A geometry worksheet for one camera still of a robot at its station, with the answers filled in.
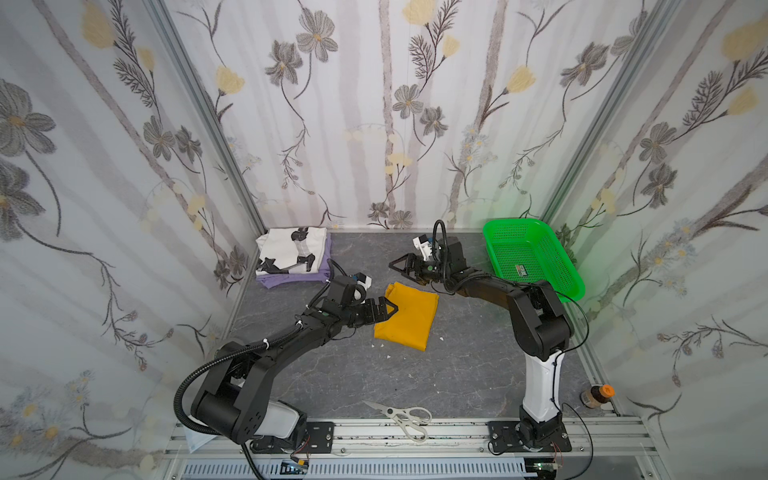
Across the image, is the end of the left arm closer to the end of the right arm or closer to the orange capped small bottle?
the end of the right arm

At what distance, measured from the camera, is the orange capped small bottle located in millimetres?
746

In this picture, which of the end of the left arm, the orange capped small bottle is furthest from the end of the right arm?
the orange capped small bottle

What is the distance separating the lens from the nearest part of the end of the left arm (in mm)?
696

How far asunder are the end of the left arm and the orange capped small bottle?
0.56 meters
